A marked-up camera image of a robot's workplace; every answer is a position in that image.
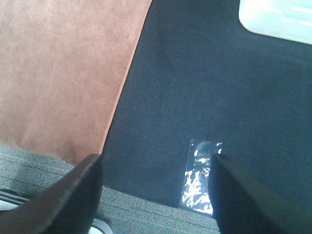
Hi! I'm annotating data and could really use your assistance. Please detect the black fabric table cover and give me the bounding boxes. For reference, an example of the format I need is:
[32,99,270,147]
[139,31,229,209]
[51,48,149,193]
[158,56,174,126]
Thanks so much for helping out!
[103,0,312,210]

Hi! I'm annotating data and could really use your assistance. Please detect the brown microfibre towel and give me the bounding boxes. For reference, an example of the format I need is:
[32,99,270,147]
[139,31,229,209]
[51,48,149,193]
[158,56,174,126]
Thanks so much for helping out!
[0,0,151,164]

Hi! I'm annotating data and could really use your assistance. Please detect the clear adhesive tape strip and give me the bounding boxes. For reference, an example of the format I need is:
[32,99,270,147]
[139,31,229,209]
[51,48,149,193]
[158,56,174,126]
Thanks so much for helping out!
[179,139,223,216]

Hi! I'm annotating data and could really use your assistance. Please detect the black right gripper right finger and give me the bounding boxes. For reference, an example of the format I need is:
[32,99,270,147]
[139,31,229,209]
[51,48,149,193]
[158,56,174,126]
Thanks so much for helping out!
[208,154,312,234]

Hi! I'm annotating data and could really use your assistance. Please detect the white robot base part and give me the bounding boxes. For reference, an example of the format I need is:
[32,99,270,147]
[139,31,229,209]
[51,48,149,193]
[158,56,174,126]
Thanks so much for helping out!
[0,189,113,234]

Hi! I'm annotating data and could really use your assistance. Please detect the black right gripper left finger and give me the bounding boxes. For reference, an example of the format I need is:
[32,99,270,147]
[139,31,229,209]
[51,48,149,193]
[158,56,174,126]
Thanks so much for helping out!
[0,154,102,234]

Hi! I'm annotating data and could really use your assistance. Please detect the white plastic storage bin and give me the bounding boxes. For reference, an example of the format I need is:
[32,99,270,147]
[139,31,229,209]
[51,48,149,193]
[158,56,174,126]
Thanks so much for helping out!
[238,0,312,45]

